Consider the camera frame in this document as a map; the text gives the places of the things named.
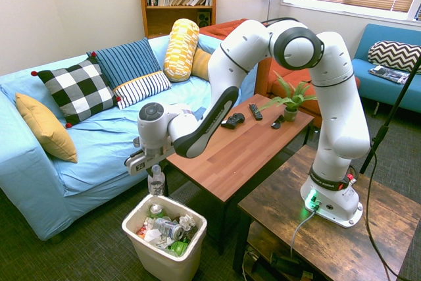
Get small black gadget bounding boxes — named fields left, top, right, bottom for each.
left=270, top=115, right=287, bottom=130

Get orange armchair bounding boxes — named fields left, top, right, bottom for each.
left=199, top=18, right=361, bottom=128

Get black power supply box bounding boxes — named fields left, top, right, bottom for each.
left=269, top=251, right=314, bottom=280

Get yellow white patterned bolster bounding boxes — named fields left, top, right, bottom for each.
left=162, top=18, right=201, bottom=83

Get silver drink can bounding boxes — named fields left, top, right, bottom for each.
left=153, top=217, right=185, bottom=241

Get magazine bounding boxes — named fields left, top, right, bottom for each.
left=368, top=65, right=410, bottom=85

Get blue striped pillow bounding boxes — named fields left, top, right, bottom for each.
left=86, top=37, right=172, bottom=111

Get wooden bookshelf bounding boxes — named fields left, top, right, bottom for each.
left=135, top=0, right=220, bottom=39

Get floor vent grate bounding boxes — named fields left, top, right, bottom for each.
left=168, top=182, right=202, bottom=209

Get wooden coffee table black legs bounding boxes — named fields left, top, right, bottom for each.
left=165, top=93, right=316, bottom=256

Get black remote control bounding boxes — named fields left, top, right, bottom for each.
left=248, top=103, right=264, bottom=121

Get small black speaker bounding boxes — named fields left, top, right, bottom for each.
left=197, top=11, right=211, bottom=28

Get black cable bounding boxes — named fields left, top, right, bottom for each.
left=365, top=151, right=407, bottom=281

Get crumpled white paper ball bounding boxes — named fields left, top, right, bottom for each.
left=179, top=214, right=197, bottom=230

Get green plastic wrapper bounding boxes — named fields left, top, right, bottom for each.
left=168, top=240, right=190, bottom=257

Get black white checkered pillow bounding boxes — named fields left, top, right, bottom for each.
left=30, top=57, right=122, bottom=129

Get white crumpled tissue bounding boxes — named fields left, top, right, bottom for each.
left=143, top=228, right=163, bottom=243

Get grey cable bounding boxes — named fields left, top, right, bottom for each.
left=289, top=207, right=317, bottom=256

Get potted green fern plant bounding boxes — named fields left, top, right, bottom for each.
left=256, top=70, right=318, bottom=122

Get rustic dark wood table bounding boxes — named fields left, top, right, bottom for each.
left=232, top=143, right=421, bottom=281

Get black white chevron pillow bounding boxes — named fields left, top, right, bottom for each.
left=367, top=40, right=421, bottom=74

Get white plastic trash bin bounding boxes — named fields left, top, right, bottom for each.
left=121, top=193, right=209, bottom=281

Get clear plastic bottle white label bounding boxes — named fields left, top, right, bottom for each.
left=147, top=165, right=166, bottom=198

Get mustard yellow pillow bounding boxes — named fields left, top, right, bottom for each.
left=190, top=47, right=213, bottom=82
left=15, top=92, right=79, bottom=164

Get teal blue couch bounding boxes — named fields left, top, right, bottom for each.
left=349, top=23, right=421, bottom=115

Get black game controller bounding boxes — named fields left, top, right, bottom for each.
left=220, top=113, right=246, bottom=130

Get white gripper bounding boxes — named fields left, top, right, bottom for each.
left=124, top=145, right=175, bottom=180

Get light blue sofa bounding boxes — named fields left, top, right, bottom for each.
left=0, top=35, right=258, bottom=242

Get black camera stand pole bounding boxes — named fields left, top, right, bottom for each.
left=359, top=53, right=421, bottom=175

